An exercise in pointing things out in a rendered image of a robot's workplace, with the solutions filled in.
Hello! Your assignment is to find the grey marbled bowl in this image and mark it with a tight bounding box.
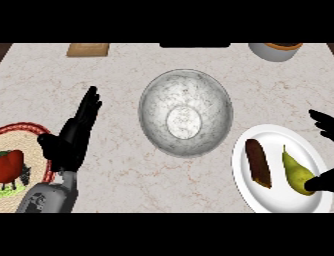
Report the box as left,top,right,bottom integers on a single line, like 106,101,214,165
137,68,234,159

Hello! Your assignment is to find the red bell pepper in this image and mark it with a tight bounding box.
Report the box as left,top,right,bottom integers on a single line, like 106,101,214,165
0,149,25,184

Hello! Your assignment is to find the white plate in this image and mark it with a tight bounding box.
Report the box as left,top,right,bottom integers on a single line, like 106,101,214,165
230,123,334,214

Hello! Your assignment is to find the white pot orange rim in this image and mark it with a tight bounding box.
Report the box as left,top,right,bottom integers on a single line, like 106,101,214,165
246,42,304,63

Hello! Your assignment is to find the green pear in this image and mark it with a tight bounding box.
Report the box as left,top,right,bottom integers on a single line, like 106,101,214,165
280,144,319,197

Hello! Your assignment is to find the brown chocolate bar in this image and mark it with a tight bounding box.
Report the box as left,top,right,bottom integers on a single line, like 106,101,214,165
243,138,273,190

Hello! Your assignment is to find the tan wooden block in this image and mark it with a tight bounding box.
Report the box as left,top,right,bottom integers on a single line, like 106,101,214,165
65,43,110,58

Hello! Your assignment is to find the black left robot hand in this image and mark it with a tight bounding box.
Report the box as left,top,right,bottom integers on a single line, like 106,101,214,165
35,85,103,173

